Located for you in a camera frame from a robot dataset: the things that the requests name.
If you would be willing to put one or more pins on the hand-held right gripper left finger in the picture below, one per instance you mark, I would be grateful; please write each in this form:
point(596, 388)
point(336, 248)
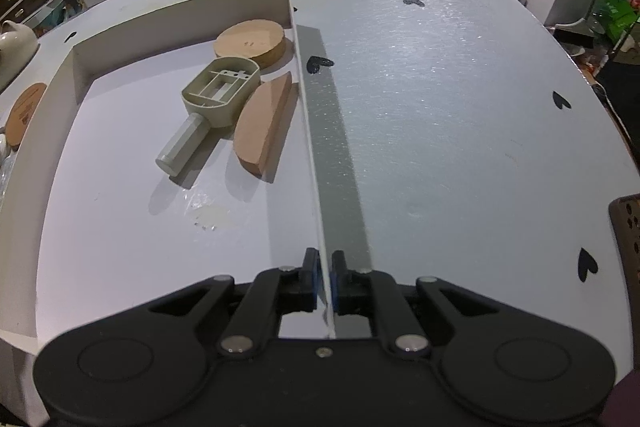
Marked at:
point(314, 284)

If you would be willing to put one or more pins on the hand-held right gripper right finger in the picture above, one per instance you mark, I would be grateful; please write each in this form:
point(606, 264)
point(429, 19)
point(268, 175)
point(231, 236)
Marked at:
point(335, 289)

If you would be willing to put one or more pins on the wooden semicircle block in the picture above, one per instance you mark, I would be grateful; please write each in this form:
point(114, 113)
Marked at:
point(260, 122)

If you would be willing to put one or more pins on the white shallow cardboard box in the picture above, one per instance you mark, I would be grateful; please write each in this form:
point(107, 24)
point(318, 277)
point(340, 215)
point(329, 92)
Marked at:
point(125, 207)

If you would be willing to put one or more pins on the round wooden disc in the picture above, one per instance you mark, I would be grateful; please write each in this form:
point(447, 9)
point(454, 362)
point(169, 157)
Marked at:
point(250, 39)

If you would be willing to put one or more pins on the round cork coaster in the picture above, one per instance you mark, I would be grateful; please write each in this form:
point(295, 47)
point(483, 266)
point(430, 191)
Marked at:
point(25, 112)

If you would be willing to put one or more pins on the brown printed card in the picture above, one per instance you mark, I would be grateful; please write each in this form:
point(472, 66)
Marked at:
point(630, 232)

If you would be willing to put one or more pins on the cat-shaped ceramic pot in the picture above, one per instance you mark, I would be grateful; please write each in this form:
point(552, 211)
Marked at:
point(15, 52)

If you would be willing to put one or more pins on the green box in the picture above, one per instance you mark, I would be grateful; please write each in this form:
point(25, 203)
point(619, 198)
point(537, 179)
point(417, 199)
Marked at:
point(620, 14)

